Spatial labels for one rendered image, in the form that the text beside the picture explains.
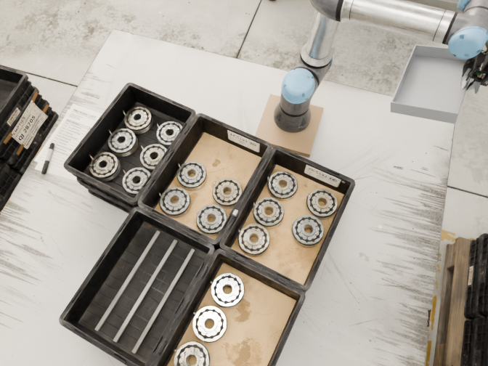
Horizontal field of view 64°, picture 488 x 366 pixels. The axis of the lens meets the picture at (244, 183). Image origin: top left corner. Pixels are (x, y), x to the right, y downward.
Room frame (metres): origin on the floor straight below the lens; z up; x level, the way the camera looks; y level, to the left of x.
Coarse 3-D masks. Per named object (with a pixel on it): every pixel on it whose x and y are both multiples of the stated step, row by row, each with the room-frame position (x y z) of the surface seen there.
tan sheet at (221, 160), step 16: (208, 144) 0.74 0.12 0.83; (224, 144) 0.73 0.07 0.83; (192, 160) 0.67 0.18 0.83; (208, 160) 0.67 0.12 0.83; (224, 160) 0.66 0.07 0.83; (240, 160) 0.66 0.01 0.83; (256, 160) 0.66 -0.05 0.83; (176, 176) 0.61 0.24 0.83; (208, 176) 0.60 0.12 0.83; (224, 176) 0.60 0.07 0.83; (240, 176) 0.60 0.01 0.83; (192, 192) 0.54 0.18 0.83; (208, 192) 0.54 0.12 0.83; (224, 192) 0.54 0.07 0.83; (160, 208) 0.49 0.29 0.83; (192, 208) 0.48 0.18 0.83; (224, 208) 0.48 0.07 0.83; (192, 224) 0.43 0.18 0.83
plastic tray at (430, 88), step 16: (416, 48) 0.98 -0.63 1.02; (432, 48) 0.96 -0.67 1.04; (416, 64) 0.93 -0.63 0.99; (432, 64) 0.92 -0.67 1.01; (448, 64) 0.90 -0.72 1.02; (400, 80) 0.84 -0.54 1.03; (416, 80) 0.86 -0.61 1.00; (432, 80) 0.84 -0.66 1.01; (448, 80) 0.83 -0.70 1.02; (400, 96) 0.80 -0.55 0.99; (416, 96) 0.79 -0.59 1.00; (432, 96) 0.78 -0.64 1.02; (448, 96) 0.76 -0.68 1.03; (464, 96) 0.74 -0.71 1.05; (400, 112) 0.73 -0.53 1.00; (416, 112) 0.71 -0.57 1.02; (432, 112) 0.69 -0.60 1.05; (448, 112) 0.67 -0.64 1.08
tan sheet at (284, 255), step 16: (304, 192) 0.53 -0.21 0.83; (336, 192) 0.52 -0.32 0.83; (288, 208) 0.47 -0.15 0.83; (304, 208) 0.47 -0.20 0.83; (288, 224) 0.41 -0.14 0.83; (256, 240) 0.36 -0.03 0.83; (272, 240) 0.36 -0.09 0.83; (288, 240) 0.36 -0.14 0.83; (256, 256) 0.31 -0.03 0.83; (272, 256) 0.31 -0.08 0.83; (288, 256) 0.30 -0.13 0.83; (304, 256) 0.30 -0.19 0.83; (288, 272) 0.25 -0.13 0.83; (304, 272) 0.25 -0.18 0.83
